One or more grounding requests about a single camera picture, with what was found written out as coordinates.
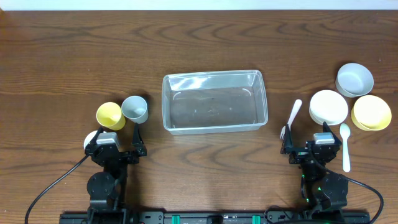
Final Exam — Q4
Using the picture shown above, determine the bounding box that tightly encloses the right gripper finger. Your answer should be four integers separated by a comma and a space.
322, 121, 341, 145
282, 124, 293, 149

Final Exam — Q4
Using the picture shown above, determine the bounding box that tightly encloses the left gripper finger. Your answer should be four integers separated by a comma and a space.
88, 127, 104, 148
131, 124, 144, 147

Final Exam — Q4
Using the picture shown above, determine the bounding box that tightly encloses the white plastic cup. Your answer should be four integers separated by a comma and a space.
83, 131, 106, 149

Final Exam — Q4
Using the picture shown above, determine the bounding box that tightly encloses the yellow plastic cup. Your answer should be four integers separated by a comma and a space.
96, 102, 126, 131

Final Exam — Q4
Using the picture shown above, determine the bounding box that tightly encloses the pale green plastic spoon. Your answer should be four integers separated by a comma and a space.
340, 123, 351, 172

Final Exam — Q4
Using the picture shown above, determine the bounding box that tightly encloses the white plastic bowl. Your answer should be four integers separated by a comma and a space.
309, 90, 348, 126

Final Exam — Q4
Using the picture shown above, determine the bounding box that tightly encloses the grey plastic cup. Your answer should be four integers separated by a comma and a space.
121, 96, 149, 124

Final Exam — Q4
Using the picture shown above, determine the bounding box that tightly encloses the white plastic fork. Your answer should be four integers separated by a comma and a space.
280, 99, 302, 140

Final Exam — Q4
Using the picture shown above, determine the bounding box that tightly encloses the yellow plastic bowl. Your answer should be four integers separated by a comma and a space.
351, 95, 392, 131

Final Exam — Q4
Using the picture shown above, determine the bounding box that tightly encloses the grey plastic bowl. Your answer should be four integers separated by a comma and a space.
335, 63, 374, 98

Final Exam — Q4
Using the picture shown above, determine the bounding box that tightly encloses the clear plastic storage container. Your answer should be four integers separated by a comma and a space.
162, 70, 269, 135

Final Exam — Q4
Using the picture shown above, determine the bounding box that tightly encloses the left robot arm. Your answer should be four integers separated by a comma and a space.
82, 125, 147, 224

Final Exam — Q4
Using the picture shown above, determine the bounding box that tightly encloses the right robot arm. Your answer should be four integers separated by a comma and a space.
280, 123, 348, 222

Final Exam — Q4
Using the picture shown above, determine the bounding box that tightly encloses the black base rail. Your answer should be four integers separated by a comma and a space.
59, 209, 371, 224

